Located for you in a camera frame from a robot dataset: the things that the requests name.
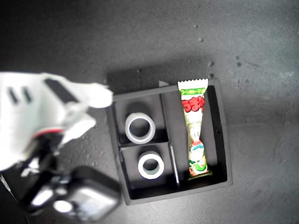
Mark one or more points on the white tape roll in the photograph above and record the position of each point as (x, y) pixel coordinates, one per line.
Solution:
(127, 129)
(140, 166)

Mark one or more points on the snack bar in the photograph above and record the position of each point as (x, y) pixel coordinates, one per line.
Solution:
(195, 121)

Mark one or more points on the black tray with wells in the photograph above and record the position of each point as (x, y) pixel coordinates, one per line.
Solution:
(222, 144)

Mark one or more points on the small white paper scrap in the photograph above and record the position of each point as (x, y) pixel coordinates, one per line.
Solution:
(163, 83)

